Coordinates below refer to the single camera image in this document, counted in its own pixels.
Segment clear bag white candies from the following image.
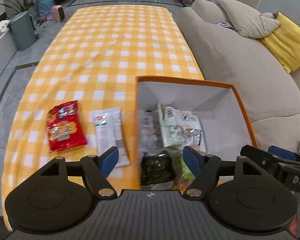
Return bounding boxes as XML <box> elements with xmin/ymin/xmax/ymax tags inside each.
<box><xmin>138</xmin><ymin>111</ymin><xmax>163</xmax><ymax>155</ymax></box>

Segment spiky potted plant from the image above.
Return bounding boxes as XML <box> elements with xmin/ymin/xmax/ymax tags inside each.
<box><xmin>0</xmin><ymin>0</ymin><xmax>33</xmax><ymax>14</ymax></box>

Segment pale green cookie bag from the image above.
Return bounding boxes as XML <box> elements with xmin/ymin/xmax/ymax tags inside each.
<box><xmin>157</xmin><ymin>104</ymin><xmax>207</xmax><ymax>153</ymax></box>

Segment pink small heater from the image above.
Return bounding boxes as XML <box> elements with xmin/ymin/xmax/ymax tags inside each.
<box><xmin>51</xmin><ymin>5</ymin><xmax>65</xmax><ymax>22</ymax></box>

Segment dark seaweed snack pack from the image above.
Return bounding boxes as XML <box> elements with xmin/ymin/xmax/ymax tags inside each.
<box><xmin>141</xmin><ymin>150</ymin><xmax>176</xmax><ymax>186</ymax></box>

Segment beige cushion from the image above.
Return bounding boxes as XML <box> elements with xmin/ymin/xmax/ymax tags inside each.
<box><xmin>215</xmin><ymin>0</ymin><xmax>281</xmax><ymax>39</ymax></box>

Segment red chip bag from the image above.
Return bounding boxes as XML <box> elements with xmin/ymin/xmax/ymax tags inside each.
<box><xmin>46</xmin><ymin>100</ymin><xmax>87</xmax><ymax>153</ymax></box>

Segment person's right hand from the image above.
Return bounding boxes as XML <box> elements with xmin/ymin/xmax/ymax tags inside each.
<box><xmin>288</xmin><ymin>215</ymin><xmax>300</xmax><ymax>239</ymax></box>

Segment yellow checkered tablecloth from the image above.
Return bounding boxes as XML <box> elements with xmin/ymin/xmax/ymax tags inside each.
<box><xmin>1</xmin><ymin>4</ymin><xmax>206</xmax><ymax>231</ymax></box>

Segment blue water jug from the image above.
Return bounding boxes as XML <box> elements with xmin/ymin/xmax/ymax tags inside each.
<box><xmin>34</xmin><ymin>0</ymin><xmax>54</xmax><ymax>17</ymax></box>

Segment green biscuit pack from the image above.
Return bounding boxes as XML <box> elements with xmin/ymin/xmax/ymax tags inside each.
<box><xmin>172</xmin><ymin>154</ymin><xmax>194</xmax><ymax>183</ymax></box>

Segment yellow cushion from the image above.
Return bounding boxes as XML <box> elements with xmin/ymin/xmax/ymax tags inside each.
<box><xmin>259</xmin><ymin>12</ymin><xmax>300</xmax><ymax>74</ymax></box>

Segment orange cardboard box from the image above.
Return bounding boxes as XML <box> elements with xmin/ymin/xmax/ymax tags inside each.
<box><xmin>136</xmin><ymin>76</ymin><xmax>257</xmax><ymax>191</ymax></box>

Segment grey-green trash bin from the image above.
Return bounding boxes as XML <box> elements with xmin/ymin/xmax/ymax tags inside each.
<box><xmin>8</xmin><ymin>11</ymin><xmax>36</xmax><ymax>50</ymax></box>

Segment white sachet packet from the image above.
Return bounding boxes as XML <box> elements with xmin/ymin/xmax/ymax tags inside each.
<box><xmin>92</xmin><ymin>107</ymin><xmax>130</xmax><ymax>167</ymax></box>

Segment beige sofa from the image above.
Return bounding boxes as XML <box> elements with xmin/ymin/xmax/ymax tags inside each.
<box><xmin>175</xmin><ymin>0</ymin><xmax>300</xmax><ymax>152</ymax></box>

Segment white tv console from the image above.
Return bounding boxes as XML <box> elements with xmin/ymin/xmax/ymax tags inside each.
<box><xmin>0</xmin><ymin>31</ymin><xmax>17</xmax><ymax>76</ymax></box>

